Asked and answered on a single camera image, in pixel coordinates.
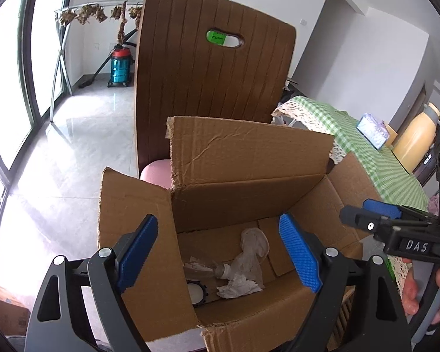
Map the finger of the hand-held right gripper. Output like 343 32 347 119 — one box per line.
339 206 394 243
362 198 440 225

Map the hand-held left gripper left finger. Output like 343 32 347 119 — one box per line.
24 214 159 352

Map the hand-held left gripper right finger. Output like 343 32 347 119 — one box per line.
278 213 414 352

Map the person's right hand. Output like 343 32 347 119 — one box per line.
402 258 440 326

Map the clear plastic bag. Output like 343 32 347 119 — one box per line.
227 227 270 288

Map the clear plastic bottle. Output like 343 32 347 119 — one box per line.
183 260 235 283

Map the crumpled white tissue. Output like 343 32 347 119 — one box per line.
216 277 263 299

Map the black round lid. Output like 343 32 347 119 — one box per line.
186 280 209 309

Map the yellow thermos jug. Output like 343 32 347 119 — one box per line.
392 102 440 175

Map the pink seat cushion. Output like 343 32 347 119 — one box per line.
140 159 173 190

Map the tissue pack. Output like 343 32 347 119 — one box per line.
356 114 389 151

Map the green checkered tablecloth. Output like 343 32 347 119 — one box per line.
271 95 440 301

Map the small printed cardboard box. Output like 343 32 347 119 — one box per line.
0 279 32 338

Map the silver drying rack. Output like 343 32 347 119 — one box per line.
49 2 143 122

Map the teal and red vacuum cleaner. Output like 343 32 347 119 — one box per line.
79 29 138 89

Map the brown wooden chair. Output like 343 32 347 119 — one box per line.
134 0 297 180

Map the row of dried plant bunches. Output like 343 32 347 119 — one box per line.
57 2 144 45

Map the wooden slatted frame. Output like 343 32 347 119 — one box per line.
332 288 354 340

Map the dark window frame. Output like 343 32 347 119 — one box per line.
0 0 77 206

